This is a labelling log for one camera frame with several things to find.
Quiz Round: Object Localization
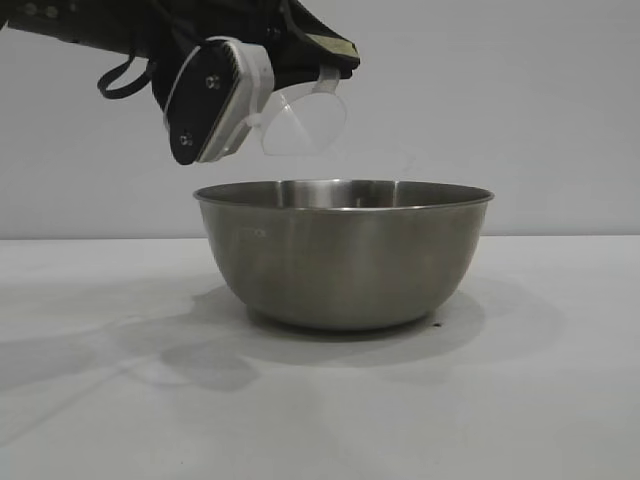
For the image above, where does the white black left wrist camera mount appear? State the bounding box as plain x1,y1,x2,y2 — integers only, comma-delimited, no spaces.
160,36,274,167

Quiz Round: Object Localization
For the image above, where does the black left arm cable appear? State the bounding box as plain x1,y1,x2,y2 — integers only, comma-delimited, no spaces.
96,52,154,102

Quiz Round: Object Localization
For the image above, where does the clear plastic measuring cup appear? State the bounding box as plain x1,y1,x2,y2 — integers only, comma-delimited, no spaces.
259,67,347,158

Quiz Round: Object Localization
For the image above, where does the stainless steel mixing bowl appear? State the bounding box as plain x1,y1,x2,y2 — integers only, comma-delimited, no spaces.
191,178,493,332

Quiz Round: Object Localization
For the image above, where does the dark sleeved left robot arm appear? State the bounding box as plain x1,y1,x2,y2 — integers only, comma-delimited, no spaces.
0,0,166,57

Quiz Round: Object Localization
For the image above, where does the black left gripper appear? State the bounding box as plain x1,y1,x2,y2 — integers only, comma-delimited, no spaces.
147,0,361,110

